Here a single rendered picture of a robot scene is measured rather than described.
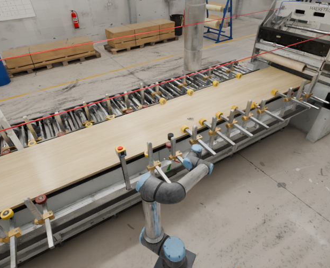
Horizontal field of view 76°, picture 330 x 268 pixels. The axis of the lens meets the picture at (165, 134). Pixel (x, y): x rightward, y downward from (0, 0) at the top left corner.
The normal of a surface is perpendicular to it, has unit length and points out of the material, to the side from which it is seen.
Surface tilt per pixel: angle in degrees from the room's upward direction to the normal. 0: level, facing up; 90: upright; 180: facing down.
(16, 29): 90
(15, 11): 90
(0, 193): 0
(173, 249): 5
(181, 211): 0
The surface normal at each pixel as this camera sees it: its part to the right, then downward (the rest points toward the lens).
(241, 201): -0.04, -0.77
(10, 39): 0.55, 0.51
